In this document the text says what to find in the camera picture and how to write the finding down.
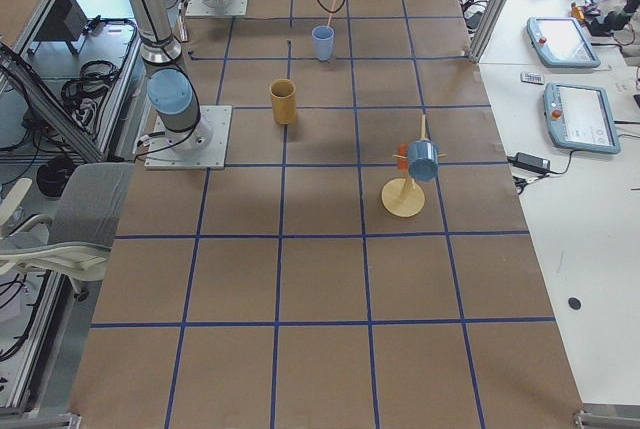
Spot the teach pendant near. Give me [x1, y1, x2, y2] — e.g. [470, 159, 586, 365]
[543, 83, 621, 154]

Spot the wooden mug tree stand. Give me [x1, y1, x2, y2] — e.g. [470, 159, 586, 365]
[381, 114, 444, 218]

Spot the aluminium frame post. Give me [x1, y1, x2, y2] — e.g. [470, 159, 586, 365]
[468, 0, 507, 63]

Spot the teach pendant far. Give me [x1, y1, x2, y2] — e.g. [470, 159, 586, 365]
[526, 17, 601, 69]

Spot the light blue plastic cup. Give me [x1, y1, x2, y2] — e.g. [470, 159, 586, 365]
[311, 25, 335, 62]

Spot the bamboo wooden cup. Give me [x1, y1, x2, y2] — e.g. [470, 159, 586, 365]
[270, 79, 297, 125]

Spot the black computer box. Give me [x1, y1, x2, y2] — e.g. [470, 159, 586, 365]
[34, 0, 89, 55]

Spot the orange mug on tree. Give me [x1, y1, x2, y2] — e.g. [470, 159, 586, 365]
[394, 144, 409, 174]

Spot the teach pendant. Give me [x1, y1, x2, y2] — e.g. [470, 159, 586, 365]
[526, 17, 601, 69]
[543, 83, 621, 154]

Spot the grey office chair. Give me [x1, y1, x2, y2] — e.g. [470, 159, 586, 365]
[1, 162, 134, 301]

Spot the black power adapter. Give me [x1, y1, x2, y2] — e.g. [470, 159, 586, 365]
[510, 152, 551, 175]

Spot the pink chopstick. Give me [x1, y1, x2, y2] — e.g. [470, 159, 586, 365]
[326, 0, 337, 28]

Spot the blue mug on tree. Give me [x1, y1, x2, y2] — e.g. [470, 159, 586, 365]
[407, 139, 439, 182]

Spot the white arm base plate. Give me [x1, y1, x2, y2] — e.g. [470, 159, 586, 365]
[144, 105, 233, 170]

